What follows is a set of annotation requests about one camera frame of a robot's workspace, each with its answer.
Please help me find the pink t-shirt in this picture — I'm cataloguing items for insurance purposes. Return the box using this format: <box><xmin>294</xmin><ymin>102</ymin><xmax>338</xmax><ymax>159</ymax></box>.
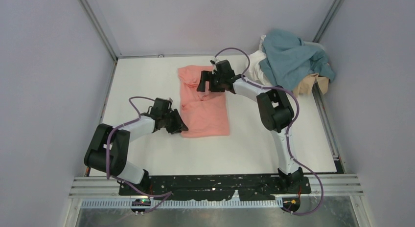
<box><xmin>178</xmin><ymin>65</ymin><xmax>230</xmax><ymax>138</ymax></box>

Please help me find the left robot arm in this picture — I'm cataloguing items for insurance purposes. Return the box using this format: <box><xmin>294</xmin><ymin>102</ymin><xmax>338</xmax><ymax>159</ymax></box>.
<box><xmin>84</xmin><ymin>98</ymin><xmax>188</xmax><ymax>198</ymax></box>

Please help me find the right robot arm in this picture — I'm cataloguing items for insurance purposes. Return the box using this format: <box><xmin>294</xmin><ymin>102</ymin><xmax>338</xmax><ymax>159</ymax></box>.
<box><xmin>197</xmin><ymin>60</ymin><xmax>304</xmax><ymax>193</ymax></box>

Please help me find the white t-shirt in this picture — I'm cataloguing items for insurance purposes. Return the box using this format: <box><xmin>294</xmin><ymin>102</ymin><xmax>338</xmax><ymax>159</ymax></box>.
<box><xmin>245</xmin><ymin>35</ymin><xmax>272</xmax><ymax>87</ymax></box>

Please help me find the blue t-shirt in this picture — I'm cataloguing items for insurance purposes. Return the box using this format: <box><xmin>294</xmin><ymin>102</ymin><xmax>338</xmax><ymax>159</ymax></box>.
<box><xmin>259</xmin><ymin>29</ymin><xmax>335</xmax><ymax>91</ymax></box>

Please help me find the beige t-shirt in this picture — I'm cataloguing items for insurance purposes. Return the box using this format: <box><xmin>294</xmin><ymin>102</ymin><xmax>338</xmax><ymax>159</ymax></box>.
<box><xmin>293</xmin><ymin>73</ymin><xmax>329</xmax><ymax>97</ymax></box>

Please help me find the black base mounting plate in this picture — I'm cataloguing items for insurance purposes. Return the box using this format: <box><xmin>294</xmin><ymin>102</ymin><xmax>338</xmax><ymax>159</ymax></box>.
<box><xmin>119</xmin><ymin>174</ymin><xmax>311</xmax><ymax>201</ymax></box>

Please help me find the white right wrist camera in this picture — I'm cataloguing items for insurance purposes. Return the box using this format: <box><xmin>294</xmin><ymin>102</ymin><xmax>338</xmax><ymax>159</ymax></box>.
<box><xmin>209</xmin><ymin>57</ymin><xmax>220</xmax><ymax>65</ymax></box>

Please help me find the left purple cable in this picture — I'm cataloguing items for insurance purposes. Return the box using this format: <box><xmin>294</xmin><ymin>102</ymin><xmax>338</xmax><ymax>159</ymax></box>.
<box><xmin>105</xmin><ymin>95</ymin><xmax>174</xmax><ymax>214</ymax></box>

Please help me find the purple cable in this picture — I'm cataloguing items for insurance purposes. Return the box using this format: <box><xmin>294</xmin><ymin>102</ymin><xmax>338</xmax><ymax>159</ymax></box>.
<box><xmin>214</xmin><ymin>47</ymin><xmax>325</xmax><ymax>217</ymax></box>
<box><xmin>105</xmin><ymin>95</ymin><xmax>174</xmax><ymax>214</ymax></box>

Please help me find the white slotted cable duct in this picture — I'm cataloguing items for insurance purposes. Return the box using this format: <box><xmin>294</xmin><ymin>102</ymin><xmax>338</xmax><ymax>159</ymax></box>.
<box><xmin>81</xmin><ymin>198</ymin><xmax>283</xmax><ymax>209</ymax></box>

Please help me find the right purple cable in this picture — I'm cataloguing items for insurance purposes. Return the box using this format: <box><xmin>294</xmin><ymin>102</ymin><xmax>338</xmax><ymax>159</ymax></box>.
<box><xmin>214</xmin><ymin>47</ymin><xmax>325</xmax><ymax>217</ymax></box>

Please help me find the left aluminium corner post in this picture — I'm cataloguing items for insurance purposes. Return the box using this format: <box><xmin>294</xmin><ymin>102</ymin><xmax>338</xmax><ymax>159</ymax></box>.
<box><xmin>79</xmin><ymin>0</ymin><xmax>119</xmax><ymax>63</ymax></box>

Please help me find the aluminium corner post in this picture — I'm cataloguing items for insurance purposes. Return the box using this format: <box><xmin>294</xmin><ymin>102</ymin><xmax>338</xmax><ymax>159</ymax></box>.
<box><xmin>313</xmin><ymin>0</ymin><xmax>345</xmax><ymax>43</ymax></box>
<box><xmin>79</xmin><ymin>0</ymin><xmax>119</xmax><ymax>63</ymax></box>

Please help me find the right aluminium corner post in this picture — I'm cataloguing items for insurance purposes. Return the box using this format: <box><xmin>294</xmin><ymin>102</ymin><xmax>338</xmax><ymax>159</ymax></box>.
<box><xmin>313</xmin><ymin>0</ymin><xmax>345</xmax><ymax>43</ymax></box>

